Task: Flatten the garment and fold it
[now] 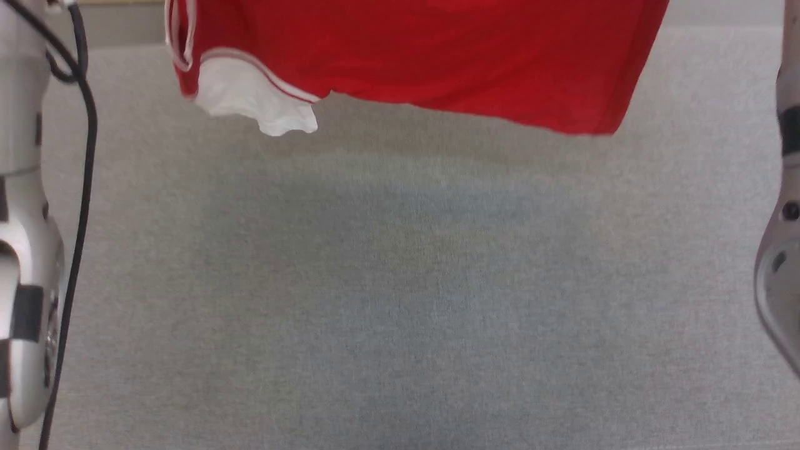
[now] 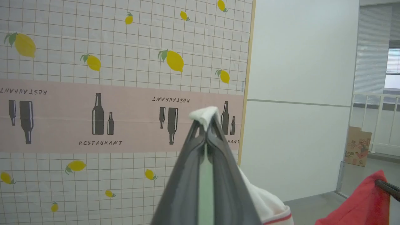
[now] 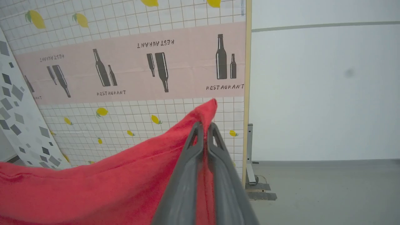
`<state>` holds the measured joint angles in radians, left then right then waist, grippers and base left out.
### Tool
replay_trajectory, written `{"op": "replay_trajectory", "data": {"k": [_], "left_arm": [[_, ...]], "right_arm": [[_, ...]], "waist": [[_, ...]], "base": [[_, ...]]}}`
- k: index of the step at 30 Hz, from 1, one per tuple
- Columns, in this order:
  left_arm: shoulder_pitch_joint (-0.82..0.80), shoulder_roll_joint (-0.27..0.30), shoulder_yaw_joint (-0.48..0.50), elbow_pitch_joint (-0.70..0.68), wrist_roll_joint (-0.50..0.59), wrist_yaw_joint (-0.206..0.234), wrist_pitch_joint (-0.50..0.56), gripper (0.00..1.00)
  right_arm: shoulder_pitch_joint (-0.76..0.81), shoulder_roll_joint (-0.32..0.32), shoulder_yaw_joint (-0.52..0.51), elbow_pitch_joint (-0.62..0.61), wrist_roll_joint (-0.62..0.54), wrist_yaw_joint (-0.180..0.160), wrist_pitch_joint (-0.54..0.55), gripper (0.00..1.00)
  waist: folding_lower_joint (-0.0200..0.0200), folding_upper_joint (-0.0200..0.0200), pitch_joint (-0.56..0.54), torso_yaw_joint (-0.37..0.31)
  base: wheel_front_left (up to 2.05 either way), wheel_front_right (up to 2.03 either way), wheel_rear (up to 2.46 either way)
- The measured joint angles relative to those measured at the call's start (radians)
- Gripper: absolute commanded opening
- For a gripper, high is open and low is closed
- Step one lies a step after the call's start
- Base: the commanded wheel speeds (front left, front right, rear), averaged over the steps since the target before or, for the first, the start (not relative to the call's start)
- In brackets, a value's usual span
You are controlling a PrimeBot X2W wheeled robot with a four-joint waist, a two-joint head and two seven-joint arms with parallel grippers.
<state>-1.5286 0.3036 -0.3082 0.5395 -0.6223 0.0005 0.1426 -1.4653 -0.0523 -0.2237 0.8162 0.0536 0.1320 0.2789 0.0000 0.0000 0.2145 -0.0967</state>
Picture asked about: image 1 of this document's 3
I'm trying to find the red and white shirt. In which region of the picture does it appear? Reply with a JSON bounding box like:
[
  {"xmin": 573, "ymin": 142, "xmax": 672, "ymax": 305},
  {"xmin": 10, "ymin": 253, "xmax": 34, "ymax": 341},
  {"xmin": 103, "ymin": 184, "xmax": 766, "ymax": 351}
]
[{"xmin": 164, "ymin": 0, "xmax": 669, "ymax": 137}]

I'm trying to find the grey fabric sofa seat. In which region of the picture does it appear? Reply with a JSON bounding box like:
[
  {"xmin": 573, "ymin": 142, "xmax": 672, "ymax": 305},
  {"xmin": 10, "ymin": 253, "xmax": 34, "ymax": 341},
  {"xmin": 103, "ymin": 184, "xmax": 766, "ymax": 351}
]
[{"xmin": 19, "ymin": 25, "xmax": 800, "ymax": 450}]

